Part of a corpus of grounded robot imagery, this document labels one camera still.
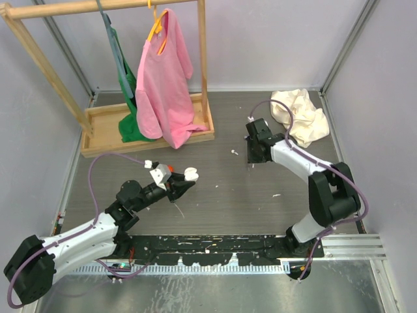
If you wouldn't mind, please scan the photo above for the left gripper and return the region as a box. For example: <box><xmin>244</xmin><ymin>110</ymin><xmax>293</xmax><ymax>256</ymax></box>
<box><xmin>132</xmin><ymin>171</ymin><xmax>194</xmax><ymax>213</ymax></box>

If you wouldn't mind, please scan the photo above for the white charging case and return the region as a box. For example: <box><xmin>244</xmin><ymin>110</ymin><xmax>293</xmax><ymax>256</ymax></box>
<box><xmin>184</xmin><ymin>167</ymin><xmax>199</xmax><ymax>182</ymax></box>

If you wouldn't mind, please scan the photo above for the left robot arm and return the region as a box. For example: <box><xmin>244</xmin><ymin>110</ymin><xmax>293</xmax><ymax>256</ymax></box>
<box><xmin>3</xmin><ymin>172</ymin><xmax>199</xmax><ymax>308</ymax></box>

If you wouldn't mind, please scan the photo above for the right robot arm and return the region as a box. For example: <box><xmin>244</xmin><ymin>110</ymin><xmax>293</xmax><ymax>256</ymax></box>
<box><xmin>246</xmin><ymin>119</ymin><xmax>361</xmax><ymax>257</ymax></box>

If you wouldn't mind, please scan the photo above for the cream crumpled cloth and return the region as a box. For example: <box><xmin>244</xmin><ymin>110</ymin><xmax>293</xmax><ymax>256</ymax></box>
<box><xmin>271</xmin><ymin>89</ymin><xmax>330</xmax><ymax>148</ymax></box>

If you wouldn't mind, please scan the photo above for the green shirt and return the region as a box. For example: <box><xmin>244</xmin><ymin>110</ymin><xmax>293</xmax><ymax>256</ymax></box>
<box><xmin>111</xmin><ymin>28</ymin><xmax>154</xmax><ymax>143</ymax></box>

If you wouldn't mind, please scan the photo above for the pink shirt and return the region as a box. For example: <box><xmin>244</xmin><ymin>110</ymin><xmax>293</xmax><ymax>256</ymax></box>
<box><xmin>135</xmin><ymin>8</ymin><xmax>207</xmax><ymax>149</ymax></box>

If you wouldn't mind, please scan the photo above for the wooden clothes rack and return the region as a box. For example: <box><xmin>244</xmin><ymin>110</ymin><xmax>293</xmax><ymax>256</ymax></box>
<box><xmin>1</xmin><ymin>1</ymin><xmax>215</xmax><ymax>158</ymax></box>

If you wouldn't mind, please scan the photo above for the grey-blue hanger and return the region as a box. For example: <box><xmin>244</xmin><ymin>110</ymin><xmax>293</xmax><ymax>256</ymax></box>
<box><xmin>96</xmin><ymin>0</ymin><xmax>134</xmax><ymax>99</ymax></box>

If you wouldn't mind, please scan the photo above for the yellow hanger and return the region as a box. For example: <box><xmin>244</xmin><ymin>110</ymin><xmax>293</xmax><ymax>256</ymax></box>
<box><xmin>146</xmin><ymin>0</ymin><xmax>168</xmax><ymax>43</ymax></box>

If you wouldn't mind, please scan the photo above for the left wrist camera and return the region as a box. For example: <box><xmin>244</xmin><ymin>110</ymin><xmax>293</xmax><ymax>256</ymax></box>
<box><xmin>150</xmin><ymin>164</ymin><xmax>171</xmax><ymax>190</ymax></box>

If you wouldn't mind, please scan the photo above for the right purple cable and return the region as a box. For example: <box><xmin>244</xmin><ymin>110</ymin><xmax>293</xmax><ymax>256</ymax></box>
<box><xmin>247</xmin><ymin>99</ymin><xmax>369</xmax><ymax>255</ymax></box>

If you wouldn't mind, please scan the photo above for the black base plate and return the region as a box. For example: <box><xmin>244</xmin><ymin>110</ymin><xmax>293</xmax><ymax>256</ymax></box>
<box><xmin>112</xmin><ymin>235</ymin><xmax>315</xmax><ymax>266</ymax></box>

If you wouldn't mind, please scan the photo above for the slotted cable duct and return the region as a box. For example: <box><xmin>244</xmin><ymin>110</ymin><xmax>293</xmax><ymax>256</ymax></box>
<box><xmin>69</xmin><ymin>258</ymin><xmax>290</xmax><ymax>276</ymax></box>

